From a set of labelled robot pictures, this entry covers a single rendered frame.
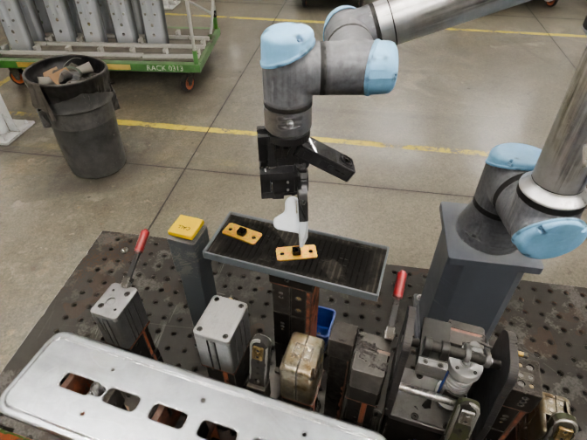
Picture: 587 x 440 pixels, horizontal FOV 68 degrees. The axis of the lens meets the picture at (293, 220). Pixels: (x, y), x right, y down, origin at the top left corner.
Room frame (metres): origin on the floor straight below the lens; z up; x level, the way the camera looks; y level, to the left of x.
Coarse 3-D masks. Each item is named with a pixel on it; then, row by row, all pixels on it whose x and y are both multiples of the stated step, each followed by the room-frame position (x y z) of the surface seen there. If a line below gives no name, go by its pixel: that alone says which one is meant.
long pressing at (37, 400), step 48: (48, 384) 0.43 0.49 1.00; (144, 384) 0.43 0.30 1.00; (192, 384) 0.43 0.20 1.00; (48, 432) 0.34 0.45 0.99; (96, 432) 0.33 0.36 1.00; (144, 432) 0.33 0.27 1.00; (192, 432) 0.33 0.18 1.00; (240, 432) 0.33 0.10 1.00; (288, 432) 0.33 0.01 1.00; (336, 432) 0.33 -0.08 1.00
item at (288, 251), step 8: (280, 248) 0.64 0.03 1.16; (288, 248) 0.64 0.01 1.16; (296, 248) 0.64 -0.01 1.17; (304, 248) 0.64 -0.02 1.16; (312, 248) 0.64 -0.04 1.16; (280, 256) 0.62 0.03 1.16; (288, 256) 0.62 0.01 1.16; (296, 256) 0.62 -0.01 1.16; (304, 256) 0.62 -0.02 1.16; (312, 256) 0.62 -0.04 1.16
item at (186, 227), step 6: (180, 216) 0.75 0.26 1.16; (186, 216) 0.75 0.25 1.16; (180, 222) 0.73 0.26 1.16; (186, 222) 0.73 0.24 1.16; (192, 222) 0.73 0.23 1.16; (198, 222) 0.73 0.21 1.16; (174, 228) 0.71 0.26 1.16; (180, 228) 0.71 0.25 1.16; (186, 228) 0.71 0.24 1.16; (192, 228) 0.71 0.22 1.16; (198, 228) 0.71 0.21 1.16; (174, 234) 0.69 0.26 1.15; (180, 234) 0.69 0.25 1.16; (186, 234) 0.69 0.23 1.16; (192, 234) 0.69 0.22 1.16
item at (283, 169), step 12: (264, 132) 0.62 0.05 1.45; (264, 144) 0.60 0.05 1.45; (276, 144) 0.59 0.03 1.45; (288, 144) 0.58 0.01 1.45; (300, 144) 0.59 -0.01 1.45; (264, 156) 0.61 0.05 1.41; (276, 156) 0.60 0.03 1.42; (288, 156) 0.60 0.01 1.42; (264, 168) 0.60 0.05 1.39; (276, 168) 0.59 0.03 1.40; (288, 168) 0.59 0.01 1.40; (300, 168) 0.59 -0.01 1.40; (264, 180) 0.58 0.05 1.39; (276, 180) 0.58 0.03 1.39; (288, 180) 0.58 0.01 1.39; (264, 192) 0.59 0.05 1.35; (276, 192) 0.59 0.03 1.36; (288, 192) 0.59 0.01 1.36
